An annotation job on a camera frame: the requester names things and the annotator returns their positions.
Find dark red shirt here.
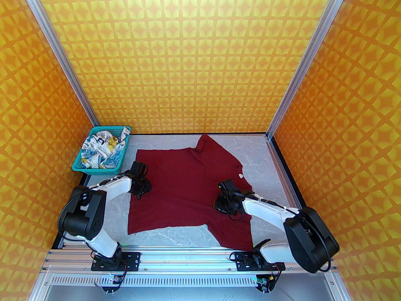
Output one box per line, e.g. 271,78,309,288
127,134,253,251

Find small electronics board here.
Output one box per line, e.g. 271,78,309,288
254,273,278,294
100,273,125,294

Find aluminium frame post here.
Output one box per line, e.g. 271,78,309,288
17,0,101,128
266,0,353,141

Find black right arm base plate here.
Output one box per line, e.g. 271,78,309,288
233,251,286,272

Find white cartoon print garment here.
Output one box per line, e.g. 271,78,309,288
81,130,129,169

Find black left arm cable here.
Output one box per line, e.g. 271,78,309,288
57,196,88,242

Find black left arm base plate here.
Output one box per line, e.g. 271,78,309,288
91,251,141,271

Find teal perforated plastic basket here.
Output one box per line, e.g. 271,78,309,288
71,126,132,175

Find perforated metal cable tray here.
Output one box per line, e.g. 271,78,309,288
33,273,342,288

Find aluminium mounting rail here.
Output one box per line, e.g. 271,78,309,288
42,245,340,273

